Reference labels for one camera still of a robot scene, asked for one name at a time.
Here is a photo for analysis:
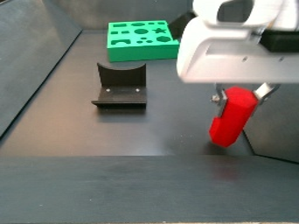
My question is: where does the green shape sorter board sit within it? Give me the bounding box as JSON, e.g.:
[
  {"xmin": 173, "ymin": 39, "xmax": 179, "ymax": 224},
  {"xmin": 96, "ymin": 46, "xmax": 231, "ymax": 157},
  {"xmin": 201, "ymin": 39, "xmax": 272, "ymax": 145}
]
[{"xmin": 107, "ymin": 20, "xmax": 180, "ymax": 62}]

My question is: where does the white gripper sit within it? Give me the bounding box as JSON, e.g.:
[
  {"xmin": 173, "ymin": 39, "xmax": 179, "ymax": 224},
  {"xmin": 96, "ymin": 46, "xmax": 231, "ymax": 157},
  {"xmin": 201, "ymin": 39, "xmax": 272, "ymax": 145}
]
[{"xmin": 176, "ymin": 0, "xmax": 299, "ymax": 117}]

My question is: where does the black camera box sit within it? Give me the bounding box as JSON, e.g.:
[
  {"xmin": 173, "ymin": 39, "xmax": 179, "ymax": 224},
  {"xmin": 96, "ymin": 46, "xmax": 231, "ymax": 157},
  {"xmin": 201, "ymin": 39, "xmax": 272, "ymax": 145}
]
[{"xmin": 259, "ymin": 30, "xmax": 299, "ymax": 53}]

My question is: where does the red hexagonal prism peg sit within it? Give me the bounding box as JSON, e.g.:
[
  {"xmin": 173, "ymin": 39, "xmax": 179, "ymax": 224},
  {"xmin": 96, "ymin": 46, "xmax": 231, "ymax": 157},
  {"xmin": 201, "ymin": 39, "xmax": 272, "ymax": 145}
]
[{"xmin": 209, "ymin": 87, "xmax": 257, "ymax": 147}]

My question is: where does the black curved bracket stand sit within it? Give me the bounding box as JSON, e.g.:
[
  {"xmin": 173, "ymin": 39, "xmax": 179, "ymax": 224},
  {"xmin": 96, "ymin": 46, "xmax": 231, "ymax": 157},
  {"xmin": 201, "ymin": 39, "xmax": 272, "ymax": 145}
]
[{"xmin": 91, "ymin": 64, "xmax": 147, "ymax": 108}]

